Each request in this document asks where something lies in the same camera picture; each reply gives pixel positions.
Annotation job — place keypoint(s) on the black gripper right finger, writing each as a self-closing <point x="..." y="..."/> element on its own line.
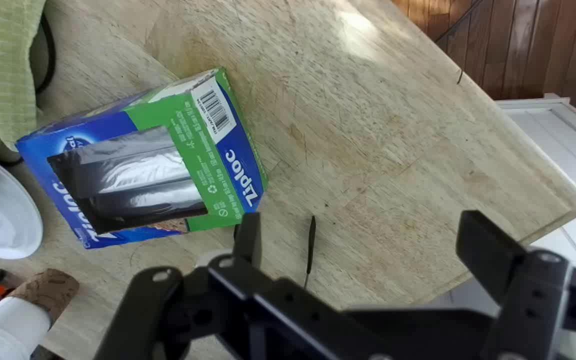
<point x="486" y="250"/>

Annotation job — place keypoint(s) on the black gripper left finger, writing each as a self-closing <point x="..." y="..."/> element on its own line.
<point x="249" y="238"/>

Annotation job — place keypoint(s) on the white counter cabinet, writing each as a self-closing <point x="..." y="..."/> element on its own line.
<point x="550" y="126"/>

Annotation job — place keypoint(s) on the blue green Ziploc box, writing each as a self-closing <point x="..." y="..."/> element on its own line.
<point x="157" y="165"/>

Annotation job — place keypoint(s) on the white bowl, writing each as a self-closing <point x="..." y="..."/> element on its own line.
<point x="20" y="222"/>

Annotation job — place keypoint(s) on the cork topped white jar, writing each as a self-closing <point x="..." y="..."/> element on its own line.
<point x="30" y="311"/>

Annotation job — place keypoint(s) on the green checked cloth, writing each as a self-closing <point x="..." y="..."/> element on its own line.
<point x="19" y="26"/>

